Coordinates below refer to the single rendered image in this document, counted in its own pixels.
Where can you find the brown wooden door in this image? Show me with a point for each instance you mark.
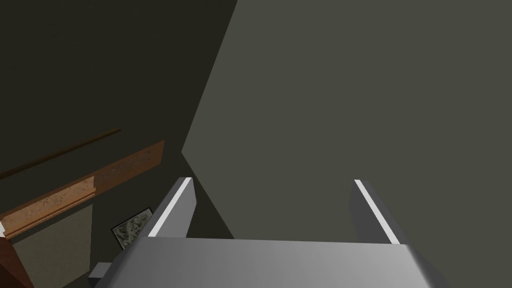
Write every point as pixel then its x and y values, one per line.
pixel 10 260

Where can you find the framed grey wall picture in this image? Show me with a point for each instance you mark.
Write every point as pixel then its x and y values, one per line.
pixel 132 227

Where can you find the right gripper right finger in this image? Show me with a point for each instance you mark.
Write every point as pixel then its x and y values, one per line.
pixel 372 218

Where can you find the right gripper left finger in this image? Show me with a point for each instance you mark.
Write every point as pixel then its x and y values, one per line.
pixel 176 214

